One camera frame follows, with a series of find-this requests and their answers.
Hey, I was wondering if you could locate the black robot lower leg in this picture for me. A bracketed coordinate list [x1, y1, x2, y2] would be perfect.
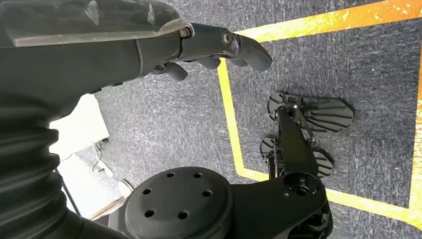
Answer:
[267, 105, 320, 180]

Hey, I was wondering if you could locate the black round robot hip joint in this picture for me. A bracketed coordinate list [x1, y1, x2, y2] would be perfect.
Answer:
[123, 166, 235, 239]

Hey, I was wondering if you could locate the black ribbed robot foot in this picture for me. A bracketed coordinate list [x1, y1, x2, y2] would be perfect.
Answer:
[267, 91, 356, 133]
[259, 135, 335, 179]

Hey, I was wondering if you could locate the white box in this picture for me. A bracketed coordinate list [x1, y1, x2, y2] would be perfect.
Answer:
[48, 94, 110, 162]

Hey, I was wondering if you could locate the white board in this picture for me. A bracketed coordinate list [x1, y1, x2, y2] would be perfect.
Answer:
[56, 145, 134, 221]

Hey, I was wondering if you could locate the thin black stand leg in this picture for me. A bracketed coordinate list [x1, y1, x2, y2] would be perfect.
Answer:
[53, 169, 82, 218]

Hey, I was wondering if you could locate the ribbed grey left arm sleeve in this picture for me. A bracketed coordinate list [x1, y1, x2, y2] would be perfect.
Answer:
[0, 105, 127, 239]

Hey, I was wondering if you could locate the thin black cable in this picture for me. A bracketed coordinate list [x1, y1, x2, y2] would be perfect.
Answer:
[92, 141, 107, 173]

